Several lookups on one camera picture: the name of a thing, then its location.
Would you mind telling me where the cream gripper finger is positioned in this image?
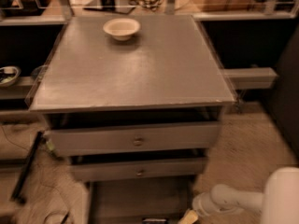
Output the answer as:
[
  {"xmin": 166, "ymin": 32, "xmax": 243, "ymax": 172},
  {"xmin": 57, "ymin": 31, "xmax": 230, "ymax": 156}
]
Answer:
[{"xmin": 178, "ymin": 209, "xmax": 198, "ymax": 224}]

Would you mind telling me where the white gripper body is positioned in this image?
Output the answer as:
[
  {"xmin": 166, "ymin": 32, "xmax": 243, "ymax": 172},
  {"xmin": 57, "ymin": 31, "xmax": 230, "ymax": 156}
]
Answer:
[{"xmin": 192, "ymin": 192, "xmax": 243, "ymax": 217}]

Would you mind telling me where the dark rxbar blueberry packet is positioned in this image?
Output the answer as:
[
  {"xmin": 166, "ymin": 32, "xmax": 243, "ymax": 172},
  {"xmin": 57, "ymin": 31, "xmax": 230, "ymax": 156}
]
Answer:
[{"xmin": 141, "ymin": 217, "xmax": 168, "ymax": 224}]

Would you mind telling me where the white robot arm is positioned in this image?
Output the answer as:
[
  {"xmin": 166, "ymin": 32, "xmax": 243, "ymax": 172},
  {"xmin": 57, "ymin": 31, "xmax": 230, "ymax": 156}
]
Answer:
[{"xmin": 178, "ymin": 167, "xmax": 299, "ymax": 224}]

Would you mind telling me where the middle grey drawer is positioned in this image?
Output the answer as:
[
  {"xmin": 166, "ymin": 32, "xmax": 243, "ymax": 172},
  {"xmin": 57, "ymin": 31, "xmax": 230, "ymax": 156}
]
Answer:
[{"xmin": 70, "ymin": 158, "xmax": 207, "ymax": 182}]

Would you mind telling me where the grey drawer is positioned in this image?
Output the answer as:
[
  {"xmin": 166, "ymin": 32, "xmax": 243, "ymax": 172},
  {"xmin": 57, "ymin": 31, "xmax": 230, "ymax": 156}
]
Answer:
[
  {"xmin": 70, "ymin": 158, "xmax": 207, "ymax": 182},
  {"xmin": 49, "ymin": 121, "xmax": 221, "ymax": 156},
  {"xmin": 85, "ymin": 176, "xmax": 192, "ymax": 224}
]

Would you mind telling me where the bottom grey drawer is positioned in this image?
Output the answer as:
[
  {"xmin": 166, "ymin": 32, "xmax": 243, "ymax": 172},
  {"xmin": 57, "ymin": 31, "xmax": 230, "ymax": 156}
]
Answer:
[{"xmin": 85, "ymin": 176, "xmax": 192, "ymax": 224}]

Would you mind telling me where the top grey drawer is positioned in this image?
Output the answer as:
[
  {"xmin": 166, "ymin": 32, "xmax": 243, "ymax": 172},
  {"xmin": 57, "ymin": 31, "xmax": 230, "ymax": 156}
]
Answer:
[{"xmin": 49, "ymin": 121, "xmax": 221, "ymax": 156}]

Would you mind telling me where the grey drawer cabinet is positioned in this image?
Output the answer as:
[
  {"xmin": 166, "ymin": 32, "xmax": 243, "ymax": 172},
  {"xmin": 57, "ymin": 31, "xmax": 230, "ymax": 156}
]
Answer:
[{"xmin": 25, "ymin": 14, "xmax": 237, "ymax": 224}]

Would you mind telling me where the white bowl on counter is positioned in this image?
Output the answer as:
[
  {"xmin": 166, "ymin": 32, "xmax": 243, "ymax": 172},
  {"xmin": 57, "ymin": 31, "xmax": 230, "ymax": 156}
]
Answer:
[{"xmin": 103, "ymin": 18, "xmax": 141, "ymax": 41}]

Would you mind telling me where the black bar on floor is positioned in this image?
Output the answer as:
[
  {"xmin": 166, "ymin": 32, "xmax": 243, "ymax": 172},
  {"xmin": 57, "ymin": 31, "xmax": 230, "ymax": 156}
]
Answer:
[{"xmin": 10, "ymin": 131, "xmax": 43, "ymax": 205}]

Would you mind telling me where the dark bowl on shelf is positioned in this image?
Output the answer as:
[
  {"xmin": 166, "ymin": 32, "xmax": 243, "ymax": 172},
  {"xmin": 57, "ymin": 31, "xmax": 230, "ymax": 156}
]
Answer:
[{"xmin": 31, "ymin": 65, "xmax": 48, "ymax": 80}]

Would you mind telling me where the black monitor stand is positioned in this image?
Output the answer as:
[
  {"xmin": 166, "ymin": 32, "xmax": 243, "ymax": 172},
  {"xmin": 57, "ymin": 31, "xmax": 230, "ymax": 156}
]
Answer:
[{"xmin": 83, "ymin": 0, "xmax": 135, "ymax": 15}]

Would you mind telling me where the white bowl with items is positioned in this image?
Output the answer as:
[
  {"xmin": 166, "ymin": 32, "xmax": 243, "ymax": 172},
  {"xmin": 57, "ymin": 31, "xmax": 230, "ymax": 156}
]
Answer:
[{"xmin": 0, "ymin": 66, "xmax": 21, "ymax": 87}]

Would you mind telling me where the black floor cable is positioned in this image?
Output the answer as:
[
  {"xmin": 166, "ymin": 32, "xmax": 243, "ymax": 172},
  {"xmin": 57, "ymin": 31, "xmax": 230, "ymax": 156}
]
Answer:
[{"xmin": 0, "ymin": 124, "xmax": 71, "ymax": 224}]

